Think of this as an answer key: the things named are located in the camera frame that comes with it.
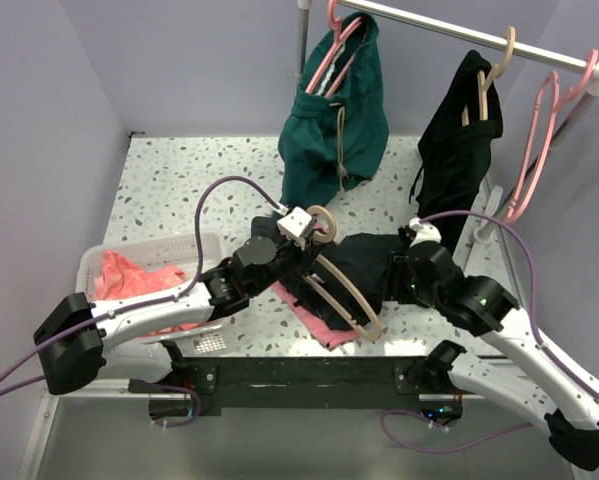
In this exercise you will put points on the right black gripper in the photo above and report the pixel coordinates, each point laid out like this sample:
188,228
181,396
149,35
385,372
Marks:
396,269

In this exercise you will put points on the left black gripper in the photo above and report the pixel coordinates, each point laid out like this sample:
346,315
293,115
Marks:
305,256

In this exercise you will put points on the dark navy shorts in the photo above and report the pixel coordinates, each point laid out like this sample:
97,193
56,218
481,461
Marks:
363,259

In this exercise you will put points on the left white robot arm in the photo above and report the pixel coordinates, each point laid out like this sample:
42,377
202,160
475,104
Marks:
83,341

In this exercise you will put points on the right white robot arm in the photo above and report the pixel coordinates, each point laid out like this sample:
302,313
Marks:
556,395

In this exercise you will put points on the pink folded shorts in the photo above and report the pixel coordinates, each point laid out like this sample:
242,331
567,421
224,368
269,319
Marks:
318,329

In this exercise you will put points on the black hanging shorts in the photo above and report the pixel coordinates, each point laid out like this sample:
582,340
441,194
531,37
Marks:
455,147

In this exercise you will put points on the green hanging shorts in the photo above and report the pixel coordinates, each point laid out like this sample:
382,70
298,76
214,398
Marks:
336,135

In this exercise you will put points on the beige hanger with black shorts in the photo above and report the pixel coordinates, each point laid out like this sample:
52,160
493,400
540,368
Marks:
486,80

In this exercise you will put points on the empty pink hanger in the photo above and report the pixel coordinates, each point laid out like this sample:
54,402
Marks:
537,147

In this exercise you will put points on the coral pink patterned garment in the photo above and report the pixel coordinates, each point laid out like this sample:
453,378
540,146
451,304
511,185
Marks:
121,279

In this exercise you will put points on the metal clothes rack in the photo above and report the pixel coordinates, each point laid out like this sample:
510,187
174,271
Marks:
470,35

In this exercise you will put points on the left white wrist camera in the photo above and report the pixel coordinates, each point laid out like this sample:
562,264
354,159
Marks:
296,226

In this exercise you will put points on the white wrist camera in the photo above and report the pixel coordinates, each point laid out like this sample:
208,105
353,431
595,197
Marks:
296,226
424,232

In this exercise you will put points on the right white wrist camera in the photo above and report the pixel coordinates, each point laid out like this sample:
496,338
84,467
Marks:
424,232

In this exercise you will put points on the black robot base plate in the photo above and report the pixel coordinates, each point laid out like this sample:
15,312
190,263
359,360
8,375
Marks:
295,383

